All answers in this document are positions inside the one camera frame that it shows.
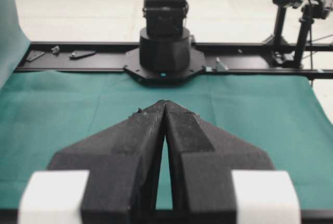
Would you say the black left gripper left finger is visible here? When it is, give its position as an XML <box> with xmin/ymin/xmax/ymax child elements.
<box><xmin>48</xmin><ymin>100</ymin><xmax>166</xmax><ymax>223</ymax></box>

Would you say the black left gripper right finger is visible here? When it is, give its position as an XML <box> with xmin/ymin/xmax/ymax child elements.
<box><xmin>165</xmin><ymin>101</ymin><xmax>275</xmax><ymax>223</ymax></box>

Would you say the green table cloth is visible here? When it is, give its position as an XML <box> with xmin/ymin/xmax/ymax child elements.
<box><xmin>1</xmin><ymin>71</ymin><xmax>332</xmax><ymax>209</ymax></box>

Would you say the flat black plate piece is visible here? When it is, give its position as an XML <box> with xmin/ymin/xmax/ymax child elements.
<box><xmin>69</xmin><ymin>50</ymin><xmax>96</xmax><ymax>60</ymax></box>

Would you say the small black screw knob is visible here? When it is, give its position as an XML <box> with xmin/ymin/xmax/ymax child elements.
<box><xmin>51</xmin><ymin>45</ymin><xmax>60</xmax><ymax>55</ymax></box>

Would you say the black flat corner plate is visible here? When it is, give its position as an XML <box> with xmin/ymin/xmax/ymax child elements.
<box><xmin>26</xmin><ymin>51</ymin><xmax>45</xmax><ymax>62</ymax></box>

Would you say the green backdrop curtain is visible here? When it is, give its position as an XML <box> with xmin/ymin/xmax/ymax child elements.
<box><xmin>0</xmin><ymin>0</ymin><xmax>30</xmax><ymax>86</ymax></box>

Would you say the black tripod stand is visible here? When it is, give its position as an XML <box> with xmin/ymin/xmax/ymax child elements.
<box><xmin>272</xmin><ymin>0</ymin><xmax>331</xmax><ymax>68</ymax></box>

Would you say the small metal bracket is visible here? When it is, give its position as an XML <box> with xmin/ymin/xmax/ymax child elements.
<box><xmin>216</xmin><ymin>57</ymin><xmax>229</xmax><ymax>72</ymax></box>

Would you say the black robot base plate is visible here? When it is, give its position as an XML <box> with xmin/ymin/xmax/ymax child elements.
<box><xmin>123</xmin><ymin>48</ymin><xmax>206</xmax><ymax>84</ymax></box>

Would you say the black aluminium frame rail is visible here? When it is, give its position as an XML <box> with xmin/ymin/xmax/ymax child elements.
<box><xmin>16</xmin><ymin>42</ymin><xmax>332</xmax><ymax>80</ymax></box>

